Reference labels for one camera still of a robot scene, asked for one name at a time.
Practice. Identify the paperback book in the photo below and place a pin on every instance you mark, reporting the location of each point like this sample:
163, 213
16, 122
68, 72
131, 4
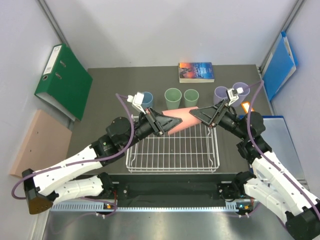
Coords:
196, 72

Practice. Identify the pink board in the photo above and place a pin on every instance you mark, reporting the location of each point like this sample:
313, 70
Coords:
45, 144

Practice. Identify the white wire dish rack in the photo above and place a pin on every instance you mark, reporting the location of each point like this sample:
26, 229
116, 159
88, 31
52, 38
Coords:
193, 150

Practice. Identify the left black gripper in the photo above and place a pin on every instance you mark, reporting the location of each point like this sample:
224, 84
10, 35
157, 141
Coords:
160, 123

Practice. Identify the blue cup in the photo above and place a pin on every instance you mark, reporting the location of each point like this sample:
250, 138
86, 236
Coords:
148, 100

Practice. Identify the green ring binder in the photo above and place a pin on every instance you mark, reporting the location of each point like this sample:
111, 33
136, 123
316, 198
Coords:
65, 84

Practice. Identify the white cable duct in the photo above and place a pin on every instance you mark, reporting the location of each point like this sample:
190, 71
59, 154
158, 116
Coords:
90, 206

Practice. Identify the green cup front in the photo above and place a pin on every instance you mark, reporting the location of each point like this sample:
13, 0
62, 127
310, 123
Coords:
173, 98

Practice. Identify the green cup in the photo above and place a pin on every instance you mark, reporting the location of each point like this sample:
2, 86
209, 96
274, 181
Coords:
173, 98
191, 97

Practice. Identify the clear plastic sleeve folder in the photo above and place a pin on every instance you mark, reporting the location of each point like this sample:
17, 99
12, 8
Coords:
278, 137

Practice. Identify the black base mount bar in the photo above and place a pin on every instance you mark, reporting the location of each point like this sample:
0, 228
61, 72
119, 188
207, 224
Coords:
175, 190

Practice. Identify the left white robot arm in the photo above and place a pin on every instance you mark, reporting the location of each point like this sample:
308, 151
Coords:
58, 183

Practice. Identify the orange tag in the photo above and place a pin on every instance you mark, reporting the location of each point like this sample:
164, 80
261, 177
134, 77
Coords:
246, 105

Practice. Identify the pink cup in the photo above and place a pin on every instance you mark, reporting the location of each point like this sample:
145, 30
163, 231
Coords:
188, 120

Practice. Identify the blue folder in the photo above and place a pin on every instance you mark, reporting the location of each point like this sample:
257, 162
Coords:
281, 64

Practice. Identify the purple cup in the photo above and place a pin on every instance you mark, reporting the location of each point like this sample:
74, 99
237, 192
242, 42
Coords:
243, 95
220, 94

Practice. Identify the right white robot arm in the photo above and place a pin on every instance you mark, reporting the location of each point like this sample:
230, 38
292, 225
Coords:
296, 207

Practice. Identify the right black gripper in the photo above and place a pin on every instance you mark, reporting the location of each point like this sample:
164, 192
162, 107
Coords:
207, 115

